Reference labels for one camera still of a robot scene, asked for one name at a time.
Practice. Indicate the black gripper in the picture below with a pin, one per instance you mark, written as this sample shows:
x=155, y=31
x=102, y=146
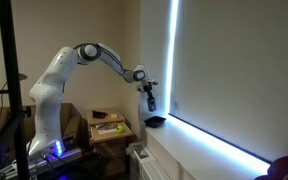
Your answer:
x=147, y=89

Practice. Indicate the dark blue can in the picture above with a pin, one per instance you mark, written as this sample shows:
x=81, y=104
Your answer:
x=151, y=105

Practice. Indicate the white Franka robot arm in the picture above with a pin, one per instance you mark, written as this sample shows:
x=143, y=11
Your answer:
x=57, y=100

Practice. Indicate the black plastic tray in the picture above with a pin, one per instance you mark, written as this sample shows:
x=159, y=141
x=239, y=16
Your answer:
x=155, y=121

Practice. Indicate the flat wooden drawer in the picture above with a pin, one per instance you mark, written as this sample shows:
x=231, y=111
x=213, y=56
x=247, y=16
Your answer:
x=110, y=135

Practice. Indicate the yellow sponge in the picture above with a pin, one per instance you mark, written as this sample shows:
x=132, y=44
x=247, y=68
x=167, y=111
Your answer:
x=114, y=116

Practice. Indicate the yellow-green tennis ball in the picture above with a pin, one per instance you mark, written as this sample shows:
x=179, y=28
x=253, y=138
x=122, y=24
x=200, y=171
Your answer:
x=119, y=129

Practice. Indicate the photo card on radiator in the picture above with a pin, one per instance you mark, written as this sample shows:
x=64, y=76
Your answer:
x=141, y=152

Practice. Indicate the wooden bedside cabinet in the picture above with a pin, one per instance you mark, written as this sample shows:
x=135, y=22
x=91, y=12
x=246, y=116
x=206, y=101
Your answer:
x=114, y=153

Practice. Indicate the white radiator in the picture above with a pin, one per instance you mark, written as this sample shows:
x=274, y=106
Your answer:
x=147, y=165

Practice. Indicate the window roller blind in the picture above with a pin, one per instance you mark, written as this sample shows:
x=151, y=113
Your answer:
x=240, y=73

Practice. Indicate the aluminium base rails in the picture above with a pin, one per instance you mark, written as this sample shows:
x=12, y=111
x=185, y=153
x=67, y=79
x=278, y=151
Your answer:
x=44, y=161

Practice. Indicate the black tripod stand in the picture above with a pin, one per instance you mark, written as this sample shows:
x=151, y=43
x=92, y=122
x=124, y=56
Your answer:
x=14, y=93

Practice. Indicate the maroon cap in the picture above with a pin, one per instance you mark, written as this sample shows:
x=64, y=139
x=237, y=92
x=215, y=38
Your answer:
x=285, y=168

